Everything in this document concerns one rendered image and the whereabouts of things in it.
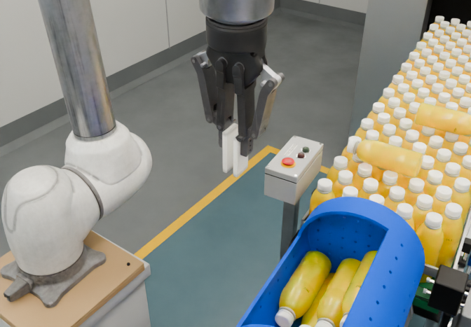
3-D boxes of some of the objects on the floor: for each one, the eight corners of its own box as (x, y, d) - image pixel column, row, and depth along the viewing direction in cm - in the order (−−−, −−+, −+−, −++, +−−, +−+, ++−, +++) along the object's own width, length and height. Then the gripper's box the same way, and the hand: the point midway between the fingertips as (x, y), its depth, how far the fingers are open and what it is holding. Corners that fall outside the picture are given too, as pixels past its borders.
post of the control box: (271, 378, 214) (284, 183, 158) (275, 370, 217) (289, 176, 161) (280, 382, 212) (296, 188, 157) (284, 374, 215) (301, 181, 160)
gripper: (303, 15, 62) (289, 173, 76) (207, -7, 68) (210, 142, 82) (272, 36, 57) (263, 202, 71) (170, 10, 63) (181, 166, 77)
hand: (235, 150), depth 75 cm, fingers closed
